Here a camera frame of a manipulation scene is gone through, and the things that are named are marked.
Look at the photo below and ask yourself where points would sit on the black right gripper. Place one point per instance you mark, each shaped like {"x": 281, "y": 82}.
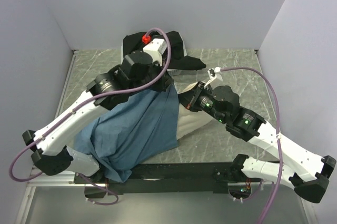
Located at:
{"x": 189, "y": 99}

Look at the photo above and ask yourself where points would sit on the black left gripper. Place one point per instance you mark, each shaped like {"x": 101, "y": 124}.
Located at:
{"x": 164, "y": 83}

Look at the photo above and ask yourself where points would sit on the cream white pillow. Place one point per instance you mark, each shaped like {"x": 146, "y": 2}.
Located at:
{"x": 188, "y": 121}

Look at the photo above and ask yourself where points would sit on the blue fabric pillowcase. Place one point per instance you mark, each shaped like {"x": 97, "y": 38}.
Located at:
{"x": 132, "y": 132}

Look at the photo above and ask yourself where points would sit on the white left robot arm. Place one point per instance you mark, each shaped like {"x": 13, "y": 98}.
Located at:
{"x": 139, "y": 70}

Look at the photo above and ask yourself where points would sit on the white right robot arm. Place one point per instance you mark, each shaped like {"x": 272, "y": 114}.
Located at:
{"x": 303, "y": 171}

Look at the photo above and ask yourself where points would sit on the white plastic basket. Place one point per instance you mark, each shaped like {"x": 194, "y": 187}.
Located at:
{"x": 179, "y": 59}

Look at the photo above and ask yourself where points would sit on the black cloth in basket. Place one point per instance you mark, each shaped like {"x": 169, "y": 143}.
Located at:
{"x": 175, "y": 38}

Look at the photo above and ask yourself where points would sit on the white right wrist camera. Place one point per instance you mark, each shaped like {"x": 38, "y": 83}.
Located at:
{"x": 215, "y": 77}

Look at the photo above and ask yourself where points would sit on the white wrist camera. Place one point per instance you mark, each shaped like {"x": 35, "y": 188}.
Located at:
{"x": 215, "y": 77}
{"x": 157, "y": 43}

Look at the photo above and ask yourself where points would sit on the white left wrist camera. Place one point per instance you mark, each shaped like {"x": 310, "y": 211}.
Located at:
{"x": 157, "y": 43}

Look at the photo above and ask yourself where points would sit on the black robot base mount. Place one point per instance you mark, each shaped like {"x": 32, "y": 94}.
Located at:
{"x": 175, "y": 177}

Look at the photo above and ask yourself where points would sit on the aluminium frame rail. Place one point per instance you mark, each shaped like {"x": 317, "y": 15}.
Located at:
{"x": 60, "y": 199}

